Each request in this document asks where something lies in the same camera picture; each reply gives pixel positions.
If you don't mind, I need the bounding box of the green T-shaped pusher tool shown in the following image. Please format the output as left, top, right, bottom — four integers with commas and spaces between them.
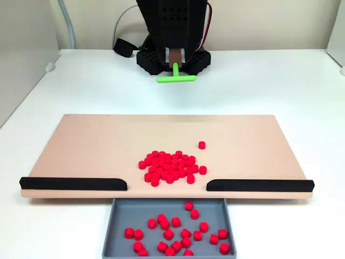
156, 47, 197, 84

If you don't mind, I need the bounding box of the grey corrugated conduit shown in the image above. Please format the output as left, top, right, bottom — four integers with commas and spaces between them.
57, 0, 77, 50

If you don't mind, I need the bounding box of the beige flat board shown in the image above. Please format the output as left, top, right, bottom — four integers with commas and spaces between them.
20, 113, 315, 200

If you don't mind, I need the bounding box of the grey plastic tray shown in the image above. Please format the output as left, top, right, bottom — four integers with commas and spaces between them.
101, 197, 238, 257

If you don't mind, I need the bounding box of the red and white servo cable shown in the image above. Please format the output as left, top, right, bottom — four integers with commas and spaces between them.
198, 1, 213, 51

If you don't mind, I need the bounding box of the white USB cable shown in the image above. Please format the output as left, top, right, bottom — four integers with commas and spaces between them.
112, 4, 139, 51

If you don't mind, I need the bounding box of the black edge rail strip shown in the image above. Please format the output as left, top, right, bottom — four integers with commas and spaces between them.
19, 176, 128, 192
206, 178, 315, 193

